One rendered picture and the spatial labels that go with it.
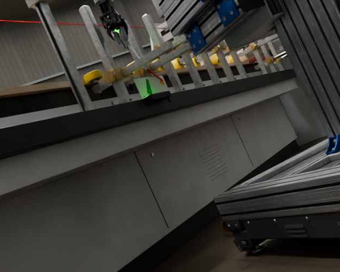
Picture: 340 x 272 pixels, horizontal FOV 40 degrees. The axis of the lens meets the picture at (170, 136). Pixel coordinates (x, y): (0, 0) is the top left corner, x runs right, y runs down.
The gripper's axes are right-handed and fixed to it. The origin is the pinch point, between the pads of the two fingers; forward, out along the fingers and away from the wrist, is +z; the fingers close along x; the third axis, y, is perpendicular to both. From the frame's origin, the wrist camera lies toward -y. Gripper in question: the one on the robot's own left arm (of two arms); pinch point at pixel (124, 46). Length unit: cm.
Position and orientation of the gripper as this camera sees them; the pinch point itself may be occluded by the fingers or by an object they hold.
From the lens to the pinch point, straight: 204.6
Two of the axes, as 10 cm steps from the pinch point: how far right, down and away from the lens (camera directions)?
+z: 4.1, 9.1, -0.4
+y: -1.8, 0.4, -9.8
